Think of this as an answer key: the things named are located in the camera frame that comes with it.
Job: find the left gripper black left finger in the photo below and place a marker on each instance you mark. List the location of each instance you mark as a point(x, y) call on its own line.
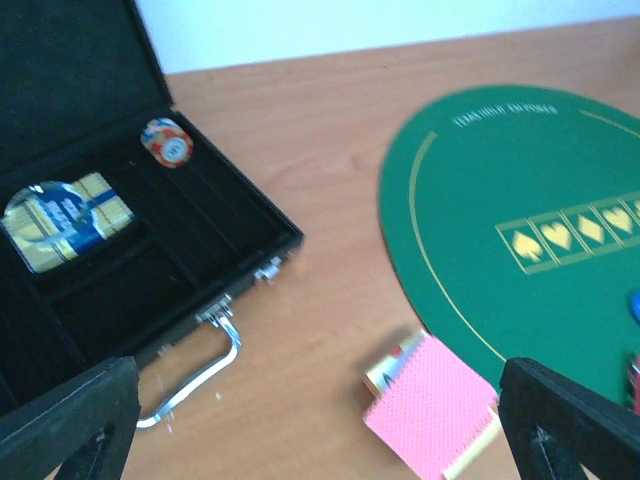
point(82, 429)

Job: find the orange chip stack in case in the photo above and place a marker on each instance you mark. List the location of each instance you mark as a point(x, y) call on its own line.
point(167, 142)

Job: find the green round poker mat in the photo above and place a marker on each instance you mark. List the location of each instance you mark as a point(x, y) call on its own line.
point(511, 217)

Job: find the gold card box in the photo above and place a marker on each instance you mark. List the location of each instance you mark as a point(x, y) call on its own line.
point(395, 365)

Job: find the pink-backed card deck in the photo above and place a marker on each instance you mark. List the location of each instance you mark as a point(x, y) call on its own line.
point(430, 400)

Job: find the boxed card deck in case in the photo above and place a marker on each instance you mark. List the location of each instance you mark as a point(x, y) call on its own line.
point(111, 214)

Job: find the black poker chip case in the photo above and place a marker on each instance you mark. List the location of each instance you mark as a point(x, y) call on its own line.
point(79, 81)

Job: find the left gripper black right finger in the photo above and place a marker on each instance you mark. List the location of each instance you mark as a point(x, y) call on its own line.
point(559, 429)

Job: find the blue small blind button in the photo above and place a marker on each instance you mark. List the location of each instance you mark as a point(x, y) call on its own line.
point(634, 305)

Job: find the clear dealer button in case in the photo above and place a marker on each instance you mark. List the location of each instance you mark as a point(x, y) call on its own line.
point(47, 212)

